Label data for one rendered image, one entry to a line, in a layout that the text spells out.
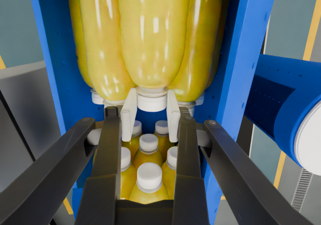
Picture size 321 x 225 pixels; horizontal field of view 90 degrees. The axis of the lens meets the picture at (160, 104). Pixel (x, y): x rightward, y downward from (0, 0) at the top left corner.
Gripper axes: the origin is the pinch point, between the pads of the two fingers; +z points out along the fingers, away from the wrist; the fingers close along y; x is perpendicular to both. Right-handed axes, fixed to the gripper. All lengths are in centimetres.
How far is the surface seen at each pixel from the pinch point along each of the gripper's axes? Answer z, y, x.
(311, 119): 15.5, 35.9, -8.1
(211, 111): 14.3, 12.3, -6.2
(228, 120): -1.8, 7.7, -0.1
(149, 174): 2.8, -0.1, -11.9
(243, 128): 104, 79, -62
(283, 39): 119, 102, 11
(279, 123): 21.4, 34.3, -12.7
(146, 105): 1.9, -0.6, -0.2
